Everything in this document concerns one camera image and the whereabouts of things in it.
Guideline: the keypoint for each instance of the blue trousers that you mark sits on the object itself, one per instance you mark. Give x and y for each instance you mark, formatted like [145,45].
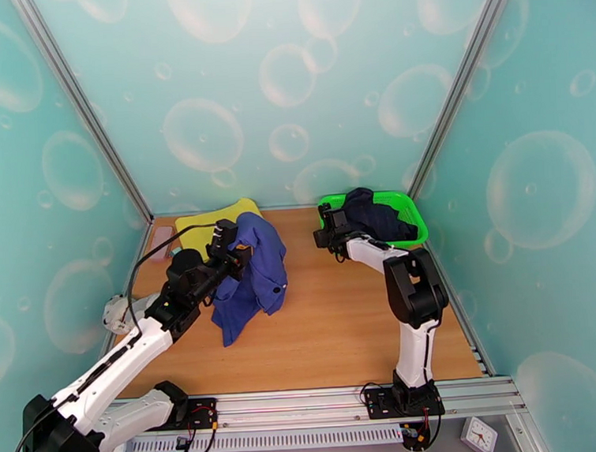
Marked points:
[260,269]

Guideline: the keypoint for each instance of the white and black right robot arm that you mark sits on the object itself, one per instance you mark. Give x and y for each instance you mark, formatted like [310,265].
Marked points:
[417,346]

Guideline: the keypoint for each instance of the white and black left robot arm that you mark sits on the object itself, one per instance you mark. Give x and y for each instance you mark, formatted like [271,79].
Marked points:
[111,363]

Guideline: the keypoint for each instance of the folded yellow trousers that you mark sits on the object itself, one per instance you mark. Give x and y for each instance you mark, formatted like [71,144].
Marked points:
[199,232]

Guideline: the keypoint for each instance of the dark navy trousers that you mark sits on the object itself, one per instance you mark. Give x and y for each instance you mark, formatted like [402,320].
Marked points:
[381,214]

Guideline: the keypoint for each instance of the small teal box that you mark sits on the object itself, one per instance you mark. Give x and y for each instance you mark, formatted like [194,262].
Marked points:
[176,251]

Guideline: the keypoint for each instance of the pink case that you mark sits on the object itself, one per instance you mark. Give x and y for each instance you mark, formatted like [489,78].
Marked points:
[159,243]

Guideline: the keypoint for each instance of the white plush toy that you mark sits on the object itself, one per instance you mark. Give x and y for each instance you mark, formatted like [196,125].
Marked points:
[115,314]

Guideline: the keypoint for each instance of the green plastic basket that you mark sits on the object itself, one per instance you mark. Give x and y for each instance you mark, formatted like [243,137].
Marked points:
[411,213]

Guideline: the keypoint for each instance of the square white clock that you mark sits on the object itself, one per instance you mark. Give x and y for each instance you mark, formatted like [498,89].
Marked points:
[478,436]

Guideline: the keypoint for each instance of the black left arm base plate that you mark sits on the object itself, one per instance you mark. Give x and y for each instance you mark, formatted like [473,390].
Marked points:
[202,412]

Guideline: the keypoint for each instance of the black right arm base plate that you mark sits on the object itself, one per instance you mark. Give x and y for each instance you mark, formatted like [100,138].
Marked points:
[380,402]

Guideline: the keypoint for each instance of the aluminium corner post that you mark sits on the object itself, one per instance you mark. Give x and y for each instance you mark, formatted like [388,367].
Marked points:
[80,104]
[464,77]

